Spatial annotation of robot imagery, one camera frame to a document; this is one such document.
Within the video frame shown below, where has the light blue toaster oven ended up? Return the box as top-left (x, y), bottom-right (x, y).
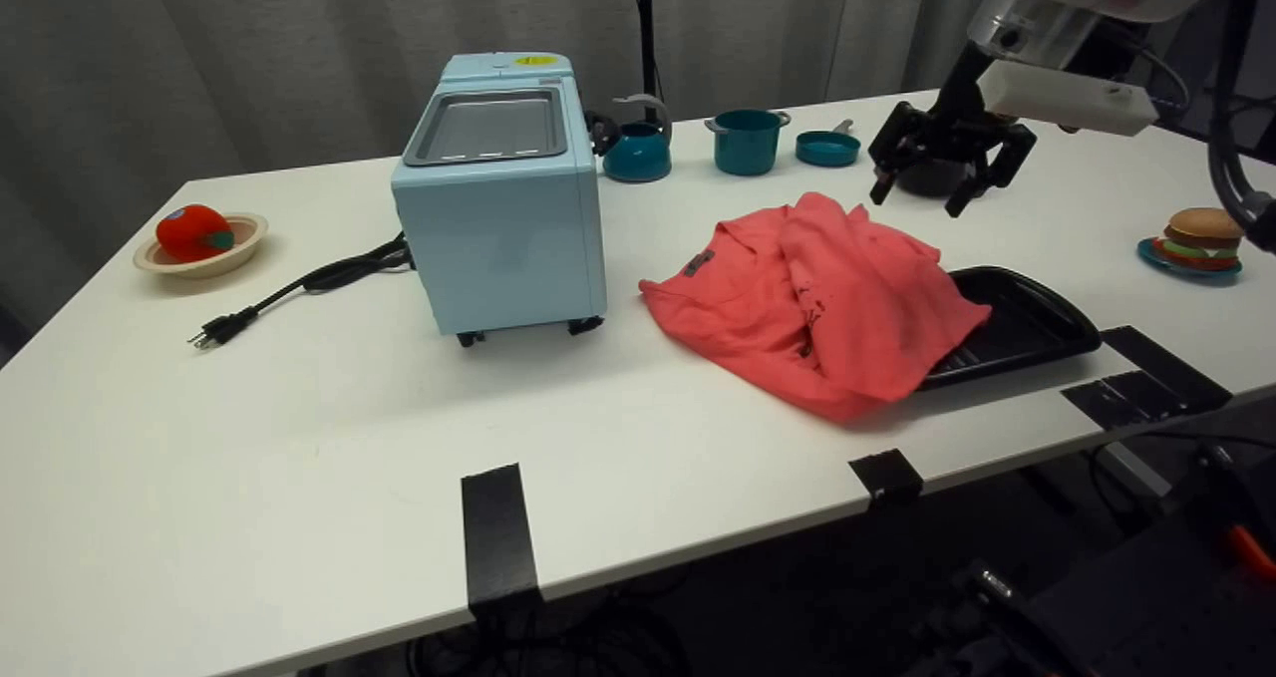
top-left (390, 52), bottom-right (610, 348)

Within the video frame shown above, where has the wide black tape patch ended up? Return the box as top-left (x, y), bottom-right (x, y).
top-left (1060, 324), bottom-right (1234, 431)

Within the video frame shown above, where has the black power cord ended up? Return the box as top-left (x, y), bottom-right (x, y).
top-left (187, 233), bottom-right (414, 350)

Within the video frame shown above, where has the teal toy kettle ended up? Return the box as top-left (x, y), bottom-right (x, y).
top-left (586, 93), bottom-right (675, 184)

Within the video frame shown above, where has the small black tape strip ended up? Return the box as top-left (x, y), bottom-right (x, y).
top-left (848, 448), bottom-right (925, 508)

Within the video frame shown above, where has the grey curtain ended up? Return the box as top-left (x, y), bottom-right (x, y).
top-left (0, 0), bottom-right (988, 331)

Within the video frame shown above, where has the red sweatshirt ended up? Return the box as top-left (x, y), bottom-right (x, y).
top-left (638, 191), bottom-right (994, 423)

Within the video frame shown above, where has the black baking tray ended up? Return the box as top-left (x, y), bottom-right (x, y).
top-left (915, 265), bottom-right (1104, 392)

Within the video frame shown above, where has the blue plate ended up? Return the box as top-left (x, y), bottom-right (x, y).
top-left (1136, 237), bottom-right (1245, 282)

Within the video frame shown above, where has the toy burger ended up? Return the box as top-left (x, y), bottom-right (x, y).
top-left (1152, 206), bottom-right (1247, 273)

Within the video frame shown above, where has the red toy tomato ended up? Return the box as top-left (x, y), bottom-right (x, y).
top-left (155, 203), bottom-right (236, 263)

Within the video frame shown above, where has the toaster oven door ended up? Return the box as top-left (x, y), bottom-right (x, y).
top-left (402, 86), bottom-right (570, 169)

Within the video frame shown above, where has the black bowl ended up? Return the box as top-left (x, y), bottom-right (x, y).
top-left (894, 157), bottom-right (975, 200)

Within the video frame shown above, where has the teal toy pot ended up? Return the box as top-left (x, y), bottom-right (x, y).
top-left (703, 109), bottom-right (794, 177)

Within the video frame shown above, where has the teal toy frying pan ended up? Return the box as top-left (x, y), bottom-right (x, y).
top-left (795, 118), bottom-right (863, 169)

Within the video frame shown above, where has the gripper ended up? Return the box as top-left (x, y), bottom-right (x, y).
top-left (868, 43), bottom-right (1039, 219)

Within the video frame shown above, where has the beige bowl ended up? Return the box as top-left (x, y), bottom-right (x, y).
top-left (133, 212), bottom-right (270, 280)

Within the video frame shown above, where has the stand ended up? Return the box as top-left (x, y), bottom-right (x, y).
top-left (630, 0), bottom-right (663, 126)

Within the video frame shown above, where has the long black tape strip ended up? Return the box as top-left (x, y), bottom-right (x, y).
top-left (460, 463), bottom-right (545, 620)

